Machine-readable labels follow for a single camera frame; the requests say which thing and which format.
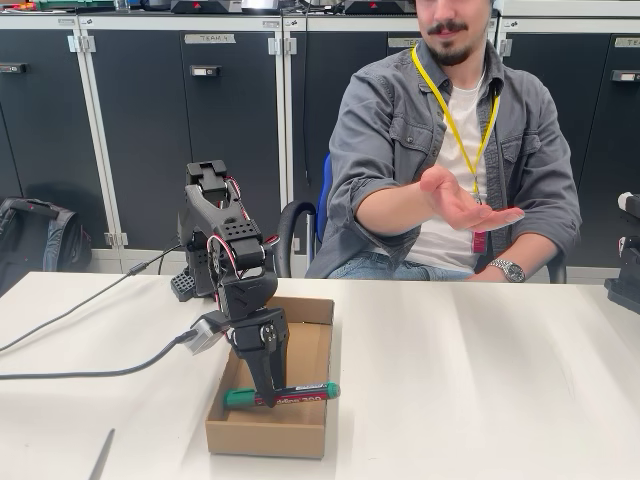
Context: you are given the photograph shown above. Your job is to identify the green black edding marker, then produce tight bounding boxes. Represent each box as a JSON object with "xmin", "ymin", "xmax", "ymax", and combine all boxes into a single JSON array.
[{"xmin": 222, "ymin": 380, "xmax": 343, "ymax": 409}]

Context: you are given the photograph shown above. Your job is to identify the man's left forearm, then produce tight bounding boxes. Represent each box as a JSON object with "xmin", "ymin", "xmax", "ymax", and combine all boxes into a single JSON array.
[{"xmin": 492, "ymin": 225, "xmax": 564, "ymax": 284}]

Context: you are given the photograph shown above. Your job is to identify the man's right forearm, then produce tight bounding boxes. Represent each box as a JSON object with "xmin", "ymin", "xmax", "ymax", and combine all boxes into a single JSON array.
[{"xmin": 353, "ymin": 177, "xmax": 431, "ymax": 239}]

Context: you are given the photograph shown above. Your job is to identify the man's right hand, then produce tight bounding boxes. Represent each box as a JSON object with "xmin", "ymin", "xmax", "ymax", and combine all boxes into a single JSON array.
[{"xmin": 418, "ymin": 166, "xmax": 527, "ymax": 233}]

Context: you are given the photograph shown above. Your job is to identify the open brown cardboard box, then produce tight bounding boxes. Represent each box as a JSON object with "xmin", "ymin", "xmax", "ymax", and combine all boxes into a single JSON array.
[{"xmin": 204, "ymin": 296, "xmax": 336, "ymax": 460}]

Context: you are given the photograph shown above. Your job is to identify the magenta badge card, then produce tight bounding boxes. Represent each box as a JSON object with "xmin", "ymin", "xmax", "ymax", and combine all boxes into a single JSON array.
[{"xmin": 471, "ymin": 190, "xmax": 489, "ymax": 254}]

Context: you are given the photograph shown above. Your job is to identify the man in grey overshirt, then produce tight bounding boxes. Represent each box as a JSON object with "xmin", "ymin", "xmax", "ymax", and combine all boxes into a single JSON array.
[{"xmin": 304, "ymin": 0, "xmax": 584, "ymax": 281}]

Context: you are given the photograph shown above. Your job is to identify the black grey backpack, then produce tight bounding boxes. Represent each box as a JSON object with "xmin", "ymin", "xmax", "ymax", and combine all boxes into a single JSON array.
[{"xmin": 0, "ymin": 196, "xmax": 94, "ymax": 297}]

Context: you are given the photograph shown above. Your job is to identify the silver metal wristwatch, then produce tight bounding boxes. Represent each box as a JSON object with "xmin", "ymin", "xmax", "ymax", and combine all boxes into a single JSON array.
[{"xmin": 487, "ymin": 258, "xmax": 528, "ymax": 284}]

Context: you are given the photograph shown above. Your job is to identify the tape label team four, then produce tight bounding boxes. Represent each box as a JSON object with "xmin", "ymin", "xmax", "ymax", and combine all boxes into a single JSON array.
[{"xmin": 183, "ymin": 33, "xmax": 237, "ymax": 46}]

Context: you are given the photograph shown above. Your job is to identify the black device with red triangle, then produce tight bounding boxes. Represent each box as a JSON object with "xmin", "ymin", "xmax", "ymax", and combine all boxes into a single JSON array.
[
  {"xmin": 170, "ymin": 0, "xmax": 244, "ymax": 15},
  {"xmin": 343, "ymin": 0, "xmax": 419, "ymax": 15}
]

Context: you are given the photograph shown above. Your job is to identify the green case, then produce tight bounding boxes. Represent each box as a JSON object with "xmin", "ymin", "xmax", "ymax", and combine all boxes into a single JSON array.
[{"xmin": 37, "ymin": 0, "xmax": 117, "ymax": 11}]

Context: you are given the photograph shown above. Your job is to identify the silver gripper camera box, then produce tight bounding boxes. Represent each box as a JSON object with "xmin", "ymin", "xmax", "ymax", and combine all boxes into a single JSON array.
[{"xmin": 191, "ymin": 312, "xmax": 228, "ymax": 357}]

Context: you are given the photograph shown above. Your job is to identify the thick black camera cable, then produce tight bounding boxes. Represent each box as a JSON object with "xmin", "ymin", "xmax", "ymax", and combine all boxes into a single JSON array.
[{"xmin": 0, "ymin": 328, "xmax": 201, "ymax": 381}]

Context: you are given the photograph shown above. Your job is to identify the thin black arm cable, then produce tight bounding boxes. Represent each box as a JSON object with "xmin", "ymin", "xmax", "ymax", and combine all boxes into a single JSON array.
[{"xmin": 0, "ymin": 243, "xmax": 184, "ymax": 354}]

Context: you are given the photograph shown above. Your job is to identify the yellow lanyard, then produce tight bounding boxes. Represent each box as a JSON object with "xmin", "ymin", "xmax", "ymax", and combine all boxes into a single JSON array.
[{"xmin": 410, "ymin": 44, "xmax": 502, "ymax": 195}]

